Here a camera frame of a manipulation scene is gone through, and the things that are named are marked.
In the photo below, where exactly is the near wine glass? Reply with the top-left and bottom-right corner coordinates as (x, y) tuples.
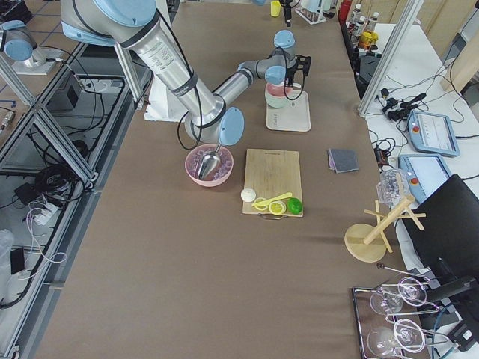
(366, 319), (448, 358)

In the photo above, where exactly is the metal cutting board handle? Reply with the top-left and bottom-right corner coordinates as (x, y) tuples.
(258, 213), (287, 221)

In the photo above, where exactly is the large pink bowl with ice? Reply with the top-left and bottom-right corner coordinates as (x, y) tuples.
(184, 144), (234, 187)

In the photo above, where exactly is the wine glass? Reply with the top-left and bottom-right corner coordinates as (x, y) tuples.
(370, 277), (439, 316)
(366, 319), (448, 358)

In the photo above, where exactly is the aluminium frame post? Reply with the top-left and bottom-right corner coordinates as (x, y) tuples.
(358, 0), (424, 118)

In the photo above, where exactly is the small pink bowl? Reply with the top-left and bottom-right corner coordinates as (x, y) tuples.
(265, 82), (285, 97)

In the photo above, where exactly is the green bowl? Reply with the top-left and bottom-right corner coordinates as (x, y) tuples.
(265, 91), (287, 108)

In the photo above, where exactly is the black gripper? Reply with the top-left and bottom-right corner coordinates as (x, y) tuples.
(286, 55), (311, 88)
(281, 0), (296, 26)

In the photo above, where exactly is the far wine glass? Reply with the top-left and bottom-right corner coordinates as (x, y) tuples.
(370, 277), (439, 316)

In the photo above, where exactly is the steel ladle scoop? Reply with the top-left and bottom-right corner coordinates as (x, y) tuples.
(196, 144), (222, 180)

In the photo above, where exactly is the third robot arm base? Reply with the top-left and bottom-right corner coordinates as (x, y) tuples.
(1, 19), (54, 76)

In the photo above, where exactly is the purple cloth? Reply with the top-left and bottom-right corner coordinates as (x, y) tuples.
(328, 151), (335, 170)

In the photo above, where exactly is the yellow plastic cup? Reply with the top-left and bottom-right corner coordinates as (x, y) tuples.
(270, 0), (281, 17)

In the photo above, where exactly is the wooden mug tree stand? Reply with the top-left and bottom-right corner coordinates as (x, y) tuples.
(344, 194), (427, 263)

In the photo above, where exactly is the blue teach pendant tablet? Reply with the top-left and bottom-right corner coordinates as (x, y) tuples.
(408, 110), (460, 157)

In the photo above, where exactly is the bamboo cutting board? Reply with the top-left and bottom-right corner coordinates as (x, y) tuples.
(244, 149), (304, 203)

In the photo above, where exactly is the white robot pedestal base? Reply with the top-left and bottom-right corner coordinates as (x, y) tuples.
(144, 74), (186, 122)

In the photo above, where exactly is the white garlic bulb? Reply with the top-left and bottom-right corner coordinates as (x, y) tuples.
(240, 188), (256, 203)

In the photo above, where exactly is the glass mug on stand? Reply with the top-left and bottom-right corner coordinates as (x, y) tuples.
(376, 169), (410, 207)

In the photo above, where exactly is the green lime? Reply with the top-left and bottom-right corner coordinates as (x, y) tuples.
(287, 197), (303, 215)

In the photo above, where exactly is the top lemon slice stack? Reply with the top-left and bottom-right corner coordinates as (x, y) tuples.
(268, 200), (287, 215)

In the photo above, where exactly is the grey folded cloth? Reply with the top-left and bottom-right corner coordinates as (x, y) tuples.
(327, 149), (359, 173)

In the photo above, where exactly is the cream rabbit tray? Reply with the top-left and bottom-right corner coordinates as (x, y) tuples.
(266, 91), (311, 132)

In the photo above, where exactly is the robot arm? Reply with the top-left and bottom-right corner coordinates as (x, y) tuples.
(61, 0), (311, 146)

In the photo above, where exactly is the yellow plastic knife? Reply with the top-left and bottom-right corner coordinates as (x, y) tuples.
(252, 192), (293, 208)

